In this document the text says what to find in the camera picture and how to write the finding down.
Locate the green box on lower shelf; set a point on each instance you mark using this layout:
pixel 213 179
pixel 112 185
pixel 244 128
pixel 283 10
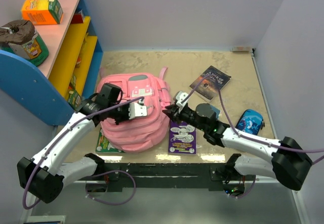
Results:
pixel 73 98

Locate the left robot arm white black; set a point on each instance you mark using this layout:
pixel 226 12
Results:
pixel 45 175

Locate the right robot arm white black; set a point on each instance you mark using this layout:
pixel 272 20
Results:
pixel 283 159

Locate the green paperback book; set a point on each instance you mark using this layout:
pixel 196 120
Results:
pixel 104 146

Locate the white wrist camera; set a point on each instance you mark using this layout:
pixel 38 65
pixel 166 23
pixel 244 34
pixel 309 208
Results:
pixel 137 110
pixel 181 99

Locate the purple paperback book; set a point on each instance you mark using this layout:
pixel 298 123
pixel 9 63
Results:
pixel 182 139

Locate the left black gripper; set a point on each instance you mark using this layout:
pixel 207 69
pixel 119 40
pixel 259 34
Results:
pixel 126 117

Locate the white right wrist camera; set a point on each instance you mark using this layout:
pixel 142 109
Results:
pixel 181 99

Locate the blue pencil case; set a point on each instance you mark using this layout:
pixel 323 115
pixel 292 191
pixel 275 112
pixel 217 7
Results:
pixel 250 122

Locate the brown topped green canister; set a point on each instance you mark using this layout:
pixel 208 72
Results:
pixel 21 38

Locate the pink student backpack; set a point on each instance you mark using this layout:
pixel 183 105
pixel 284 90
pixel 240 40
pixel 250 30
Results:
pixel 142 132

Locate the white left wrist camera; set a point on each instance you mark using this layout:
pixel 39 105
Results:
pixel 137 110

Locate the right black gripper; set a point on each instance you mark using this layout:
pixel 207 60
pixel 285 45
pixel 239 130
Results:
pixel 174 113

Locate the orange green juice box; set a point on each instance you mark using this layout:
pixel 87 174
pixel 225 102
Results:
pixel 42 12

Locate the small pink white eraser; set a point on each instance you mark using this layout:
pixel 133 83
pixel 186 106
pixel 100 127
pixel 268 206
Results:
pixel 241 49

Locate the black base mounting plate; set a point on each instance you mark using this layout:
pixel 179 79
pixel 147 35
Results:
pixel 211 176

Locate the red item on shelf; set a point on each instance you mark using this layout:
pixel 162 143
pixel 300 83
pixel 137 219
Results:
pixel 78 17

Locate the blue pink yellow shelf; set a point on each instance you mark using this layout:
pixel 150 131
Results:
pixel 74 49

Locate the dark novel Two Cities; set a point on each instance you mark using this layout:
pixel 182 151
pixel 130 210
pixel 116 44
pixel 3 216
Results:
pixel 208 89

